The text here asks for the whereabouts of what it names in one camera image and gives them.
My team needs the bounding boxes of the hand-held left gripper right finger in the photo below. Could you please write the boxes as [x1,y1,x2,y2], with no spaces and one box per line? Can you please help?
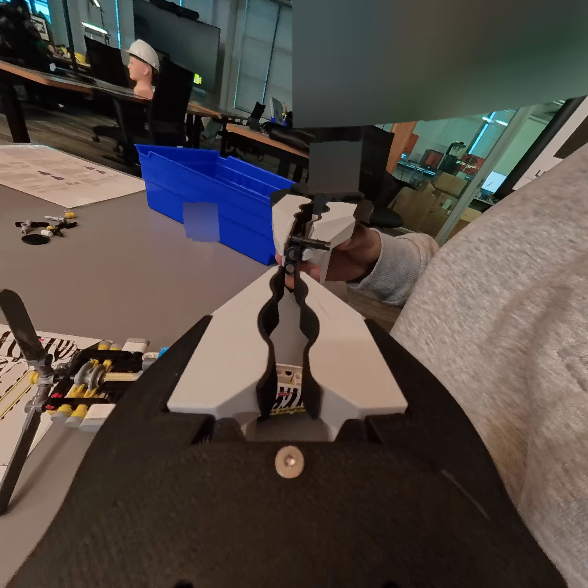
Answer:
[294,271,409,437]

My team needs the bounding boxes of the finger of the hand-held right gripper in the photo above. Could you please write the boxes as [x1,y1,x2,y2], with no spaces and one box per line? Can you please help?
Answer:
[312,201,358,246]
[271,194,318,256]

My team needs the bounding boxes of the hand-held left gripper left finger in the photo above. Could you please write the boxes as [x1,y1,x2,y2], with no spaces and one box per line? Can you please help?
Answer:
[166,266,286,437]

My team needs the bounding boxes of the black lego connector piece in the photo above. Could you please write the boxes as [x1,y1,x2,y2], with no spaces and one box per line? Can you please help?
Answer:
[283,236,300,291]

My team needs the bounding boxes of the lego propeller plane model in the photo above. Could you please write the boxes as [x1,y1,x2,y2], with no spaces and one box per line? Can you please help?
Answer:
[0,288,307,516]

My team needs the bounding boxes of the small lego pieces with disc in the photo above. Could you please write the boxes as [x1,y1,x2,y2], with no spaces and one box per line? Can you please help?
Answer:
[15,210,80,246]

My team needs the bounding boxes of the person's right hand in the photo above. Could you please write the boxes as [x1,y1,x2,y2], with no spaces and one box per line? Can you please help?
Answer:
[275,226,383,295]

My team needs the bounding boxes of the blue plastic bin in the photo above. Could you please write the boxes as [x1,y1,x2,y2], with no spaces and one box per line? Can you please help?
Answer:
[134,144,298,266]

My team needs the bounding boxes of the black bag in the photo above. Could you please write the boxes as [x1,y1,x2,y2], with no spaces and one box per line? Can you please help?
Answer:
[266,123,319,149]

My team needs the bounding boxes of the wooden office desk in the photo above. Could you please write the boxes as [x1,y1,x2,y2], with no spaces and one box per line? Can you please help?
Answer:
[0,59,154,144]
[224,122,315,185]

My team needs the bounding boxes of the stack of cardboard boxes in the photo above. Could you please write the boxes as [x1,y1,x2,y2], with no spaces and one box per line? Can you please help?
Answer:
[394,169,484,240]

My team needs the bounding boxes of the zebra striped sticker sheet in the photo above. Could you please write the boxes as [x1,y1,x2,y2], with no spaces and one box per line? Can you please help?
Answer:
[0,323,105,468]

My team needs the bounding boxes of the black high-back office chair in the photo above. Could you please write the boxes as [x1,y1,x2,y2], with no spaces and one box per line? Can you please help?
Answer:
[92,56,194,158]

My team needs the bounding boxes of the large black computer monitor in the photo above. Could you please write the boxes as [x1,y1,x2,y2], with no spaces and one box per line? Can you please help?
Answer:
[132,0,222,89]

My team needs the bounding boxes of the mannequin head with hard hat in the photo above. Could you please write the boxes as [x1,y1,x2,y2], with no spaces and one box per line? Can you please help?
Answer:
[125,39,161,100]

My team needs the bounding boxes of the white printed paper sheet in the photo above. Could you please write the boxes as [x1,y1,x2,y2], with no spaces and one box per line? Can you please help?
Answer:
[0,144,146,209]

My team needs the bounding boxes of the small black computer monitor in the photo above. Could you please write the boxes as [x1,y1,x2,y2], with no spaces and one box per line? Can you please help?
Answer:
[84,36,130,89]

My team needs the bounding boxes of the wooden post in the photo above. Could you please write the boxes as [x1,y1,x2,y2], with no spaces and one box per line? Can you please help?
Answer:
[387,120,418,174]

